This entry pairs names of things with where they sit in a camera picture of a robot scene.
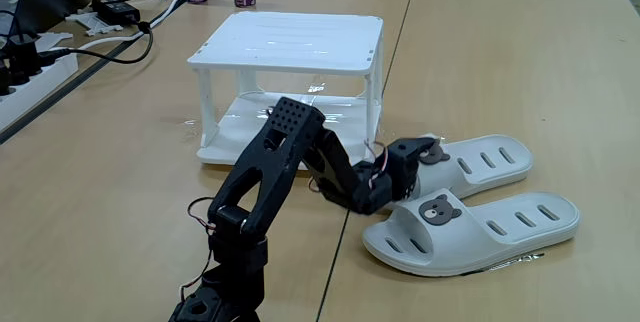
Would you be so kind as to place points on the white power strip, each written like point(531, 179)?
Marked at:
point(35, 87)

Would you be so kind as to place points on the white bear slipper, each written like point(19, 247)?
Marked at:
point(480, 242)
point(480, 159)

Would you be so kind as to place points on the shiny tape strip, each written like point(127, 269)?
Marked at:
point(520, 259)

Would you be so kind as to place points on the black power adapter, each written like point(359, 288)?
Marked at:
point(116, 10)

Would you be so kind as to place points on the black power plug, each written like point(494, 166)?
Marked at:
point(22, 57)

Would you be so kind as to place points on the white plastic shelf box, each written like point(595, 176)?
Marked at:
point(295, 42)

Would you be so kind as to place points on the white printed plastic part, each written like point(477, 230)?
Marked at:
point(95, 23)

